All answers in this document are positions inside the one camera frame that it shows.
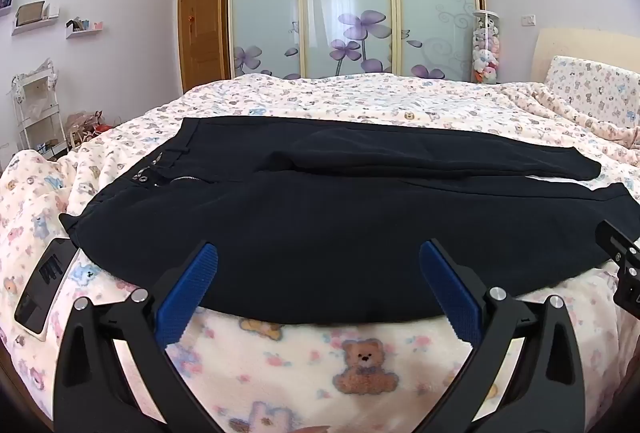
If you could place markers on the pink pile of floor clutter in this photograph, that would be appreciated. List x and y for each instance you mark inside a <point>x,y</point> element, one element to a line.
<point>90,125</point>

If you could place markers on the black smartphone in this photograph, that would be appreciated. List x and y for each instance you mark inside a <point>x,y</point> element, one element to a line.
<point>44,285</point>

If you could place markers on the teddy bear printed pillow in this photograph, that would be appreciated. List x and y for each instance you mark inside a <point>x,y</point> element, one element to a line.
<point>595,88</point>

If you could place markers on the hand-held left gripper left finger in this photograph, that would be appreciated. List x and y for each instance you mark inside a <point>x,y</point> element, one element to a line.
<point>187,293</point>

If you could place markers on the cream headboard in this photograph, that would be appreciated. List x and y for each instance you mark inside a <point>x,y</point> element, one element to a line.
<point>575,44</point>

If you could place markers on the white wall shelf with trinkets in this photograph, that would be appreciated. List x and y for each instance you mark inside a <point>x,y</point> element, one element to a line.
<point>82,27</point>

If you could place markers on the teddy bear printed blanket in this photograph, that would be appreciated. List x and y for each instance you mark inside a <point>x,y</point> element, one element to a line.
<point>310,373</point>

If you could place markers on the white light switch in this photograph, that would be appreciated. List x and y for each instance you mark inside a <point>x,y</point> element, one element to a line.
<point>529,19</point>

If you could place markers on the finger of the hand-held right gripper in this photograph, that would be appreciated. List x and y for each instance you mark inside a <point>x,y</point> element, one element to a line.
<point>614,238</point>

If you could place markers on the black pants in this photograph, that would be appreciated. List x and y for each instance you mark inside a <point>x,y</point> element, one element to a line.
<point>320,233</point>

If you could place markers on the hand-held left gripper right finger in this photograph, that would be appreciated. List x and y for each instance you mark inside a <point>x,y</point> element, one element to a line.
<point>450,295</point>

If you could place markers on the wooden door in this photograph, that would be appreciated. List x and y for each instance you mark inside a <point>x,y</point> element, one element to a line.
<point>200,33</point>

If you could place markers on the white wall shelf with box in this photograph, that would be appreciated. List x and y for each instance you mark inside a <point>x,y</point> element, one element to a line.
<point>32,15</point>

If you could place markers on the clear cylinder of plush toys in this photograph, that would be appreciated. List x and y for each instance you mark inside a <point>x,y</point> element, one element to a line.
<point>486,48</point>

